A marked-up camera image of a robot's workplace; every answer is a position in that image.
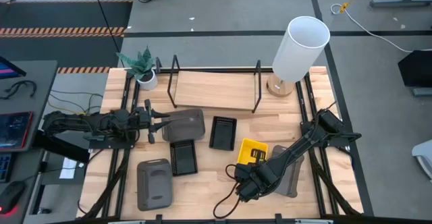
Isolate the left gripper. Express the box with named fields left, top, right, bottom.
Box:
left=134, top=99, right=171, bottom=144

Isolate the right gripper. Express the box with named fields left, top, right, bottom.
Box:
left=234, top=148, right=271, bottom=201

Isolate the yellow slotted plastic basket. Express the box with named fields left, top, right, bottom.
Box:
left=237, top=138, right=269, bottom=166

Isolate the gray translucent plastic basket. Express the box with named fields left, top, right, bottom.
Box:
left=269, top=145, right=305, bottom=198
left=161, top=108, right=206, bottom=142
left=136, top=158, right=173, bottom=212

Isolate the black slotted plastic basket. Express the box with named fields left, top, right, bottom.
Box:
left=209, top=115, right=238, bottom=152
left=169, top=138, right=198, bottom=177

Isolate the green plant in white pot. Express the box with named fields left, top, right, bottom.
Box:
left=115, top=45, right=159, bottom=91

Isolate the black equipment box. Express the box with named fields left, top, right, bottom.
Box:
left=33, top=131, right=90, bottom=163

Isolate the white paper sheet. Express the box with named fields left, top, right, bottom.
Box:
left=59, top=157, right=78, bottom=179

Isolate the white shade lamp wooden base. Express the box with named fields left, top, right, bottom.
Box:
left=265, top=16, right=331, bottom=99

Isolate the gray side desk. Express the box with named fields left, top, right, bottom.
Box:
left=0, top=60, right=58, bottom=224

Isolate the tablet with red edge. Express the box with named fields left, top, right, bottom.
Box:
left=0, top=111, right=34, bottom=152

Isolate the black computer monitor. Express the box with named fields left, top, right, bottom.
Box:
left=0, top=55, right=27, bottom=80

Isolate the black keyboard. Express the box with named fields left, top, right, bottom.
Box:
left=0, top=152, right=15, bottom=184

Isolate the black computer mouse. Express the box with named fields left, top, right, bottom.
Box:
left=0, top=180, right=27, bottom=215

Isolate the black floor box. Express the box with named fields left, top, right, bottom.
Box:
left=398, top=49, right=432, bottom=88

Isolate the wooden shelf black metal frame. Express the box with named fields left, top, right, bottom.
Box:
left=167, top=54, right=263, bottom=114

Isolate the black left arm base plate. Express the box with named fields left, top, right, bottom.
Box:
left=88, top=138, right=136, bottom=150

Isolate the black aluminium table frame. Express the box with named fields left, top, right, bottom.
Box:
left=77, top=67, right=375, bottom=224

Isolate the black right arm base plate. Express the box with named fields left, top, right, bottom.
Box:
left=300, top=121, right=362, bottom=148

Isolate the thin black floor cable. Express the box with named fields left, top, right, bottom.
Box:
left=50, top=89, right=104, bottom=114

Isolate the long thin black cable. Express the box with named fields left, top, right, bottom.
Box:
left=90, top=0, right=122, bottom=67

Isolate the black headset cable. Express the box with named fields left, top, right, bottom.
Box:
left=0, top=80, right=37, bottom=101

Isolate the white floor cable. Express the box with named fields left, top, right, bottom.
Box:
left=330, top=3, right=432, bottom=54

